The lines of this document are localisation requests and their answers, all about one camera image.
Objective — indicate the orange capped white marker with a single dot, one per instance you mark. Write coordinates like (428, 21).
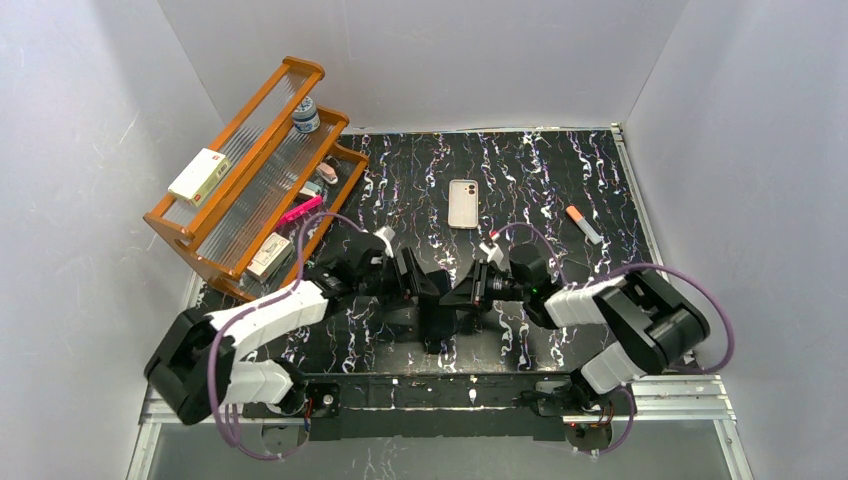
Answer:
(583, 225)

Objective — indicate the beige phone case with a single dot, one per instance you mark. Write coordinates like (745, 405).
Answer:
(463, 206)

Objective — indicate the pink highlighter marker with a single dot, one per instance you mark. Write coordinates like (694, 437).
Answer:
(300, 210)

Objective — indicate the small grey cardboard box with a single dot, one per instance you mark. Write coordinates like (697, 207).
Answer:
(272, 253)

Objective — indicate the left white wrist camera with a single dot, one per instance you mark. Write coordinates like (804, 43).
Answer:
(386, 234)

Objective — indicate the blue white ceramic jar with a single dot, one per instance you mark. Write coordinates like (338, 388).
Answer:
(305, 116)

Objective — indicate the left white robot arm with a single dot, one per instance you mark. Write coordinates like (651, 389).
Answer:
(201, 364)

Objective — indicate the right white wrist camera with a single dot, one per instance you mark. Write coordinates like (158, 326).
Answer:
(492, 250)

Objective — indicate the white red box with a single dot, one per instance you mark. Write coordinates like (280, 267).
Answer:
(200, 177)

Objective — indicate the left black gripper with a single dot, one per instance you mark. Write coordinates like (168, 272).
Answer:
(407, 272)

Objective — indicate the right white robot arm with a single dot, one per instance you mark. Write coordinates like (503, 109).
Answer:
(654, 325)

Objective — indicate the orange wooden shelf rack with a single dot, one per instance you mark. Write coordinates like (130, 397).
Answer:
(271, 162)

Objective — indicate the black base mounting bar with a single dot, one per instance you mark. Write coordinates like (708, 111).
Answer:
(541, 406)

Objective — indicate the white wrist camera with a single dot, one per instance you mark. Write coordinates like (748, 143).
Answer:
(492, 250)
(386, 234)

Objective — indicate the black phone case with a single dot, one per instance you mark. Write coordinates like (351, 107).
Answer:
(437, 324)

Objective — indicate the pink white small stapler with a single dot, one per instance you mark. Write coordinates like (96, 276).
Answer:
(327, 173)

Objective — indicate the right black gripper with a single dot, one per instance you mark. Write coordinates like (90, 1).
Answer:
(479, 284)

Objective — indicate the small grey white eraser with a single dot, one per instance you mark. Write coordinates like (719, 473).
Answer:
(307, 193)

